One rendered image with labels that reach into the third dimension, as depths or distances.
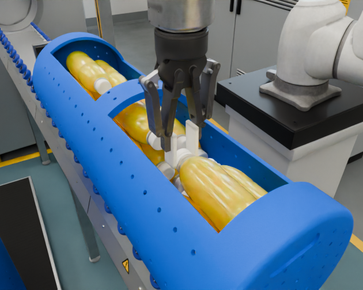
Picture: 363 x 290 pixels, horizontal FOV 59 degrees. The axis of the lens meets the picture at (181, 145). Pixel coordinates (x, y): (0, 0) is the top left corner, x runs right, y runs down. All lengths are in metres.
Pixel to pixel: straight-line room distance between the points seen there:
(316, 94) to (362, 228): 1.36
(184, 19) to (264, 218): 0.26
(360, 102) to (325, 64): 0.20
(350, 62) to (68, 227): 1.71
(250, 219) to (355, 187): 2.14
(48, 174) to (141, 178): 2.03
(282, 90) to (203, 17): 0.62
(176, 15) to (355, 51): 0.58
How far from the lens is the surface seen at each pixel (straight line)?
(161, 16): 0.43
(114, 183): 0.57
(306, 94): 1.01
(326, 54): 0.94
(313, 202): 0.44
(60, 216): 2.17
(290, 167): 0.99
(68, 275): 1.89
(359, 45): 0.91
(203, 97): 0.54
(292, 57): 0.97
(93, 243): 1.78
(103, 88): 0.86
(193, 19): 0.43
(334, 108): 1.02
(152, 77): 0.47
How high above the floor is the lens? 1.53
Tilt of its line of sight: 36 degrees down
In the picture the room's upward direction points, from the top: straight up
